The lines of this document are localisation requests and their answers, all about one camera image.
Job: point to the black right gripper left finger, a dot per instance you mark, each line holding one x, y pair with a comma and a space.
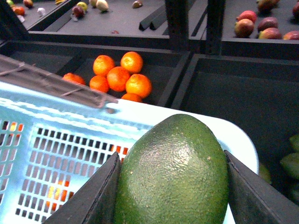
94, 202

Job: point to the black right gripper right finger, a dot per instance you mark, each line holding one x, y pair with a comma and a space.
253, 201

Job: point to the light blue plastic basket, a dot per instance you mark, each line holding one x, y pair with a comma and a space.
45, 139

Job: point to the green avocado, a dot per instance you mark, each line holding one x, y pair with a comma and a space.
176, 173

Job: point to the red orange mango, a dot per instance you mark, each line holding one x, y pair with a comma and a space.
58, 194

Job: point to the orange tangerine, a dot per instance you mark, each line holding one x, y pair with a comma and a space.
99, 83
140, 85
132, 62
117, 78
132, 97
102, 65
74, 78

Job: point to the black display stand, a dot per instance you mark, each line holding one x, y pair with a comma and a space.
254, 86

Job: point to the black tangerine tray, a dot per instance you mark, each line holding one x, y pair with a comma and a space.
163, 67

